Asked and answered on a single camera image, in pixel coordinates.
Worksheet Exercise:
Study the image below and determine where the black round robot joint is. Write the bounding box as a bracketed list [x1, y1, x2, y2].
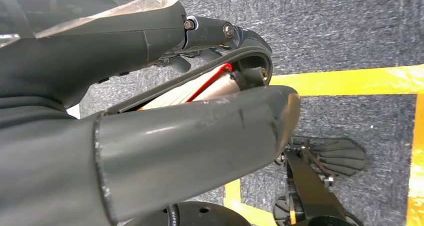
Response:
[124, 201, 253, 226]

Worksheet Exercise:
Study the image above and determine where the grey sleeved left robot arm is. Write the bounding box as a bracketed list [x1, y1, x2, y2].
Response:
[0, 95, 112, 226]

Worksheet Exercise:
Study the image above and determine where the black robot leg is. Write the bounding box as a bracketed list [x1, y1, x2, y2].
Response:
[273, 148, 365, 226]

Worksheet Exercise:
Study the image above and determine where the black robot foot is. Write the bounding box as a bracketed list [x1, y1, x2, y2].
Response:
[288, 136, 368, 178]

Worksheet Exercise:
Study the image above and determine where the yellow floor tape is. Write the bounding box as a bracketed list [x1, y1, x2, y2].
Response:
[223, 64, 424, 226]

